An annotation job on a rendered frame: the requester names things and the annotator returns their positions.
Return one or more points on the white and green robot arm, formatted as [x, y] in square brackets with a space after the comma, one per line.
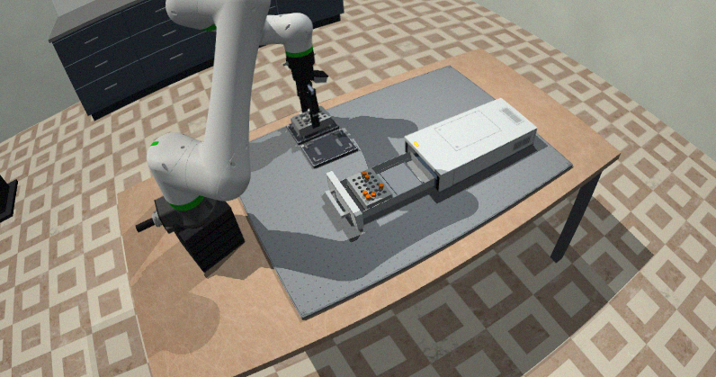
[186, 169]

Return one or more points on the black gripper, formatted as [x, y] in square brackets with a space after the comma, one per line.
[307, 95]

